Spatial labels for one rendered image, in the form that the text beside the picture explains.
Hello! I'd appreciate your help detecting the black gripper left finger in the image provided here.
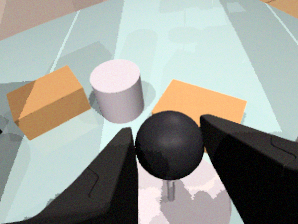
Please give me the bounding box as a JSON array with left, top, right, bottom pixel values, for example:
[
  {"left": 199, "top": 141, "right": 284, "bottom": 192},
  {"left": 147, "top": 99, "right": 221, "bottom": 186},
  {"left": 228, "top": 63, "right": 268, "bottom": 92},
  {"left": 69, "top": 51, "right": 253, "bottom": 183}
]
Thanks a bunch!
[{"left": 8, "top": 127, "right": 140, "bottom": 224}]

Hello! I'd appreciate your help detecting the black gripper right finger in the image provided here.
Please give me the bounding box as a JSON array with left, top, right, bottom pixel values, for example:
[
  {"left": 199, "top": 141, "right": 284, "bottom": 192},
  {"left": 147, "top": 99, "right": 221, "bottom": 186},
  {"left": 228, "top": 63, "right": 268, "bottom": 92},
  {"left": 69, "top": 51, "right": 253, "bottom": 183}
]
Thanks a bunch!
[{"left": 200, "top": 113, "right": 298, "bottom": 224}]

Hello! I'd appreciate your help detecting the orange rectangular block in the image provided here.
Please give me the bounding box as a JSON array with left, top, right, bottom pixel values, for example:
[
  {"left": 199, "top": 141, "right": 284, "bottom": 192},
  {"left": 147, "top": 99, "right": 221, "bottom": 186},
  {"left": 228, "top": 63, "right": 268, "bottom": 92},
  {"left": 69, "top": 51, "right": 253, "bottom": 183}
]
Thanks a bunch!
[
  {"left": 7, "top": 64, "right": 92, "bottom": 140},
  {"left": 152, "top": 79, "right": 246, "bottom": 127}
]

